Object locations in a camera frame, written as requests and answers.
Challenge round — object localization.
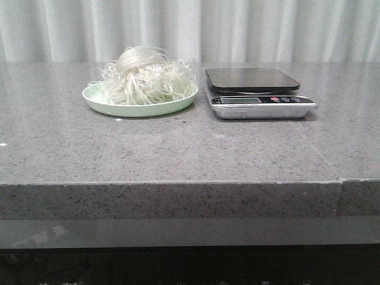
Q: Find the silver black kitchen scale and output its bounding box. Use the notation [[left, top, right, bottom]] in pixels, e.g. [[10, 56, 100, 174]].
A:
[[205, 68, 317, 119]]

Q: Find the white pleated curtain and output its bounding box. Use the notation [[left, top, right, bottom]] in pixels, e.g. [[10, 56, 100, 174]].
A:
[[1, 1, 379, 62]]

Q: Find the white vermicelli noodle bundle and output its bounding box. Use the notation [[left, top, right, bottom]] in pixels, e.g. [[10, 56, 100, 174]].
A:
[[88, 46, 198, 106]]

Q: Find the light green round plate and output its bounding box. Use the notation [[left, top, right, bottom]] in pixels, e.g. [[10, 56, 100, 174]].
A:
[[82, 83, 198, 118]]

